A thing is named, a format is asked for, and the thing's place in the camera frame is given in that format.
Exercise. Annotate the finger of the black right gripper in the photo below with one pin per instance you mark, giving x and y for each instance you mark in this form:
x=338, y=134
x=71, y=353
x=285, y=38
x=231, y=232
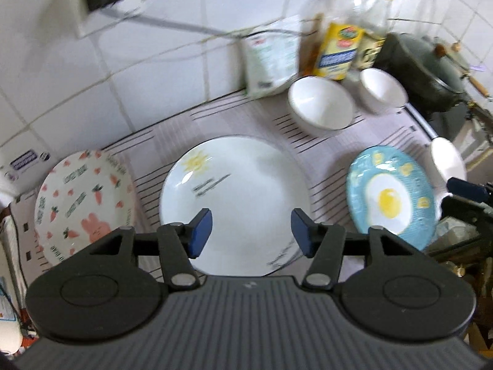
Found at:
x=471, y=191

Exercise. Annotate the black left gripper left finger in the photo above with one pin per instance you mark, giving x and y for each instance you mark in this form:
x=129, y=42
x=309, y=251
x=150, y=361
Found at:
x=180, y=243

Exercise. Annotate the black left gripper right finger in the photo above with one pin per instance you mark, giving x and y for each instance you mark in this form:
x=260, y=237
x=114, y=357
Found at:
x=324, y=245

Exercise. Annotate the small white ribbed bowl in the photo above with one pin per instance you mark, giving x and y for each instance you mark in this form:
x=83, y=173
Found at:
x=444, y=162

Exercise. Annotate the blue fried egg plate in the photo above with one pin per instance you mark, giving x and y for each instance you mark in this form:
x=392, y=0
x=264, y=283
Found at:
x=388, y=188

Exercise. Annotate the white sun print plate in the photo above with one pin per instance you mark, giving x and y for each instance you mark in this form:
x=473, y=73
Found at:
x=250, y=187

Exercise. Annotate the pink rabbit carrot plate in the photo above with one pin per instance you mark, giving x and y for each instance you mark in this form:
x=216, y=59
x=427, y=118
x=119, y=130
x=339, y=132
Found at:
x=84, y=197

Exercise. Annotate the medium white ribbed bowl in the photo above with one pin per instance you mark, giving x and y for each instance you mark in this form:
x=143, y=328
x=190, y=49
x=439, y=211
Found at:
x=380, y=92

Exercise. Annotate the large white ribbed bowl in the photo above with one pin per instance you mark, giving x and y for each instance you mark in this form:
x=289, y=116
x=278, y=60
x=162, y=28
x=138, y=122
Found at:
x=320, y=107

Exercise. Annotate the striped white table cloth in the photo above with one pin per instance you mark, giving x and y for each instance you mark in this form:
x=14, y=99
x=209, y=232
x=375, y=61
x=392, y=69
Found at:
x=93, y=121

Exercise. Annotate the black pot with glass lid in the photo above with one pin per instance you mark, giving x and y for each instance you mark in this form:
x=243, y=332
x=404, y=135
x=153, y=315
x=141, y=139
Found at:
x=432, y=82

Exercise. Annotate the yellow label cooking wine bottle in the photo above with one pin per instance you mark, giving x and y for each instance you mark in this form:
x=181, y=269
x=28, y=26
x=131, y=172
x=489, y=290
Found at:
x=343, y=31

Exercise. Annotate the yellow cap vinegar bottle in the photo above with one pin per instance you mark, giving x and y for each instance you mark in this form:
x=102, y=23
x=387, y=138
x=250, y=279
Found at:
x=376, y=25

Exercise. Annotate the white salt bag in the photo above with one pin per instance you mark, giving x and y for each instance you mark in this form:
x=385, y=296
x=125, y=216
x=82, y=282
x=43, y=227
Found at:
x=271, y=59

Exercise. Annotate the blue wall sticker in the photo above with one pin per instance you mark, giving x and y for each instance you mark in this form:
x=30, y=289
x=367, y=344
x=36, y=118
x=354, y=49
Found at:
x=24, y=162

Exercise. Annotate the white wall socket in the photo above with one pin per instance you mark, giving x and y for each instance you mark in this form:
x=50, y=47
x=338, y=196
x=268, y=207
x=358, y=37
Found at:
x=96, y=0

